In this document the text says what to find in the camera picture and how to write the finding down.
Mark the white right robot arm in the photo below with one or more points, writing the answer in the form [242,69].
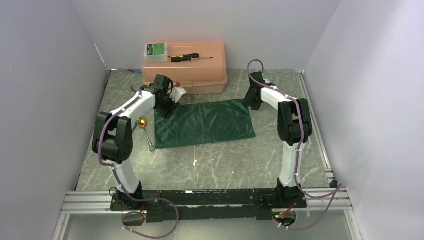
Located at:
[294,127]

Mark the silver wrench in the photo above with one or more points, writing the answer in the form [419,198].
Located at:
[150,143]

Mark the red blue pen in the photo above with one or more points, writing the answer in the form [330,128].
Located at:
[138,71]

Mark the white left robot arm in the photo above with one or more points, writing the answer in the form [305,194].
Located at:
[113,131]

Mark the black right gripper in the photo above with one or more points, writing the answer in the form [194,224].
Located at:
[255,106]

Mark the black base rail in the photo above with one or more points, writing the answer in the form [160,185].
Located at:
[168,205]

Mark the aluminium frame rail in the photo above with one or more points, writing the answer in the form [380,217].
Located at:
[105,202]

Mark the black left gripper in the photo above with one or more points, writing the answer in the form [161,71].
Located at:
[165,113]

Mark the green white small box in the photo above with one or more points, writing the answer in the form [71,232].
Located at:
[156,52]

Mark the green cloth napkin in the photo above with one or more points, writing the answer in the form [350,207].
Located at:
[204,123]

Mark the pink plastic toolbox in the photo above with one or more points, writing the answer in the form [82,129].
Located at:
[197,77]

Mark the black yellow screwdriver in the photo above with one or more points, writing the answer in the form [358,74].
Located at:
[187,58]

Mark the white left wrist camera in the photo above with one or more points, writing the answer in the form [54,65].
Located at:
[177,93]

